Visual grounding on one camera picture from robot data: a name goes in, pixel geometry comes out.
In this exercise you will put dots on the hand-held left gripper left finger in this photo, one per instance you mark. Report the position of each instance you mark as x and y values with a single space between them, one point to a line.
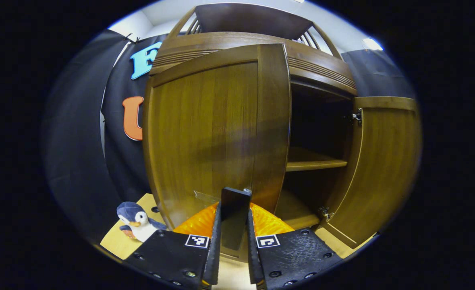
181 257

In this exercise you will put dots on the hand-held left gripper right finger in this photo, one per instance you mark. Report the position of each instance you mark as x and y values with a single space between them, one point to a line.
289 257

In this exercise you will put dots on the wooden shoe cabinet door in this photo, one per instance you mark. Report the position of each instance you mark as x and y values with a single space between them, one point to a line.
205 133
386 169

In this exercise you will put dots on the wooden double-door shoe cabinet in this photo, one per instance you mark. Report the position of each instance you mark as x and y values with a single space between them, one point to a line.
322 68

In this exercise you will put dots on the metal door hinge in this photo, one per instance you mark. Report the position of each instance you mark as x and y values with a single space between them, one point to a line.
325 212
356 116

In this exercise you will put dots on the wooden inner cabinet shelf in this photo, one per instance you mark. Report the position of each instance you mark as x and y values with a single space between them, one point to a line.
314 163

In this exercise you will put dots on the wooden cabinet drawer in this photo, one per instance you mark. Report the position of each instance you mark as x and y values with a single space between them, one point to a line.
322 66

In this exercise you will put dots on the penguin plush toy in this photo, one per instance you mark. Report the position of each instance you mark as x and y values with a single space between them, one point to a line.
138 223

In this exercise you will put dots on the black backdrop cloth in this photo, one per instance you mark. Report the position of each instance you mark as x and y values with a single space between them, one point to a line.
76 141

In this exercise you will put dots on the small ceiling light panel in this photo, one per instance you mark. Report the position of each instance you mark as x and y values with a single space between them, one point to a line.
372 44

